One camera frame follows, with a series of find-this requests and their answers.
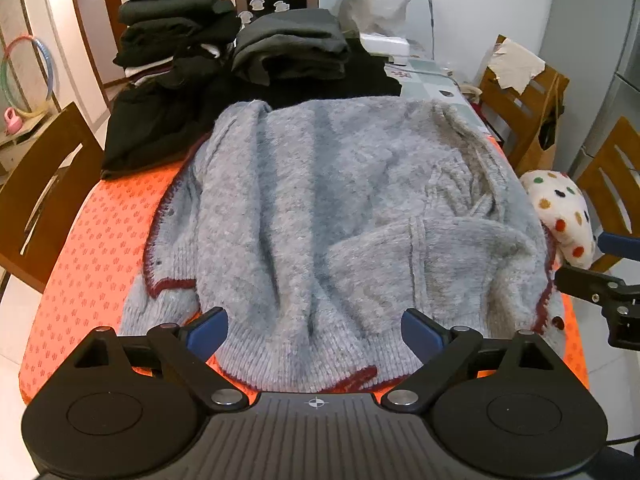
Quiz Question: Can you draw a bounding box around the brown paper bag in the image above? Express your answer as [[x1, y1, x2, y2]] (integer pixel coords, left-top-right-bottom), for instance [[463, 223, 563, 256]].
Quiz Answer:
[[532, 72, 571, 173]]

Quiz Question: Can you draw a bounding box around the checkered green tablecloth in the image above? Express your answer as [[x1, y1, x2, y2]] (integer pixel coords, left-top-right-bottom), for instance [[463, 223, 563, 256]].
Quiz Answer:
[[382, 55, 493, 141]]

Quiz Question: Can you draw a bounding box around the orange patterned table mat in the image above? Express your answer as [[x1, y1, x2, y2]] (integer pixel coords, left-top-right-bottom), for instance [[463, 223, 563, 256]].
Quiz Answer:
[[19, 132, 592, 406]]

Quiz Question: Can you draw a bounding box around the light wooden slatted chair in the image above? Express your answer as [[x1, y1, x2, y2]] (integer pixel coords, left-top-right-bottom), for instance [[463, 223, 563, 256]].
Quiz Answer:
[[575, 116, 640, 273]]

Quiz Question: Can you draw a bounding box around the torn white paper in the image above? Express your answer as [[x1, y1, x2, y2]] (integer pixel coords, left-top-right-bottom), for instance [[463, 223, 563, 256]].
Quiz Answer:
[[486, 37, 547, 96]]

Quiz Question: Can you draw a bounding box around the white polka dot cushion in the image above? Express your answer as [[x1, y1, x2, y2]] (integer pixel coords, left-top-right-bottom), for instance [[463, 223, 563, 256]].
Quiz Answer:
[[519, 170, 597, 270]]

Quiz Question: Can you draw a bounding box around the stack of folded dark clothes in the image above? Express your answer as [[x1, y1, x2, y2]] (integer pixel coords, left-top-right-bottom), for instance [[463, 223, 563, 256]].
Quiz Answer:
[[112, 0, 243, 81]]

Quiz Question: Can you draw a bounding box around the silver refrigerator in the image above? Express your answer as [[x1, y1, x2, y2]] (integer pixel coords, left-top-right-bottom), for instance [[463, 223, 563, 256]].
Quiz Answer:
[[580, 15, 640, 173]]

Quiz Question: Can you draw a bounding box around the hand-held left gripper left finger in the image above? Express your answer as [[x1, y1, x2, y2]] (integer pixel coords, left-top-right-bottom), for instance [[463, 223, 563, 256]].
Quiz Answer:
[[65, 306, 249, 412]]

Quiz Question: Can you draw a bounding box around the dark wooden chair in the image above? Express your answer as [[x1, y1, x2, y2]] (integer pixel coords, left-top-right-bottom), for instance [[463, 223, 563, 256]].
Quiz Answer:
[[0, 101, 105, 295]]

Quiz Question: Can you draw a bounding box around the pile of dark folded clothes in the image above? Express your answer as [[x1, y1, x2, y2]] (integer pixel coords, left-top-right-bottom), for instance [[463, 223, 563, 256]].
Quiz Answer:
[[100, 37, 403, 181]]

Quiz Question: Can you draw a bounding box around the low wooden shelf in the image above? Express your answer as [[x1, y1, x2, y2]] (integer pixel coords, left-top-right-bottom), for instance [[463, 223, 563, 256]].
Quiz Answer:
[[0, 110, 61, 176]]

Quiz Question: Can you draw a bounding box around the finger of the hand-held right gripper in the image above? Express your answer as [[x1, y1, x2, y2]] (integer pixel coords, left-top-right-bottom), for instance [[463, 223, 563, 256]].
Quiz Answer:
[[598, 232, 640, 261], [555, 265, 640, 307]]

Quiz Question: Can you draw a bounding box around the clear plastic bag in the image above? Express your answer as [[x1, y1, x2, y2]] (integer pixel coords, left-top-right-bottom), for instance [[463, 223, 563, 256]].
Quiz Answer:
[[340, 0, 417, 36]]

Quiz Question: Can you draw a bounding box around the wooden chair with paper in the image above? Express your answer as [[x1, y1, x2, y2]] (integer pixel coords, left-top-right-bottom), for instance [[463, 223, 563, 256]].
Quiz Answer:
[[477, 35, 571, 176]]

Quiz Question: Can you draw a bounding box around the wooden framed door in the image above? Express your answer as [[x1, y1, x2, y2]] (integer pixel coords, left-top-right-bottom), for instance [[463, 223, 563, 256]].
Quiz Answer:
[[65, 0, 123, 106]]

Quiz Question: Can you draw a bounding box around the white box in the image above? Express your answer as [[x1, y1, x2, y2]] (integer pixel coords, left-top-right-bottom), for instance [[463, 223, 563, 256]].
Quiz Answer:
[[360, 32, 412, 66]]

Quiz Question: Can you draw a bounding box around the black cable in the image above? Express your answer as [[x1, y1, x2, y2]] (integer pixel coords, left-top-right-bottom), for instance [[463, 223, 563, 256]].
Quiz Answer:
[[410, 0, 436, 58]]

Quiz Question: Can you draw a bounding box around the grey fuzzy knit sweater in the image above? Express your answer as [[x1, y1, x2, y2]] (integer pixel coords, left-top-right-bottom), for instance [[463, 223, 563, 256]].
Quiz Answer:
[[120, 97, 568, 395]]

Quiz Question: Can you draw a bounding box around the colourful hula hoop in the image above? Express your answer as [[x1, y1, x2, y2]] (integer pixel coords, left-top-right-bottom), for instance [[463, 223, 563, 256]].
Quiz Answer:
[[0, 36, 61, 116]]

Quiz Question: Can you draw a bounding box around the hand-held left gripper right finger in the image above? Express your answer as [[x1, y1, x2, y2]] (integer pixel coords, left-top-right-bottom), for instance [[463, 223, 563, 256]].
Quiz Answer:
[[381, 308, 563, 412]]

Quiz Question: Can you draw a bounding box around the dark grey folded garment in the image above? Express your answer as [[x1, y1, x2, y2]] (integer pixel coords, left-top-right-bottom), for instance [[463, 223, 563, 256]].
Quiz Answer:
[[231, 10, 351, 86]]

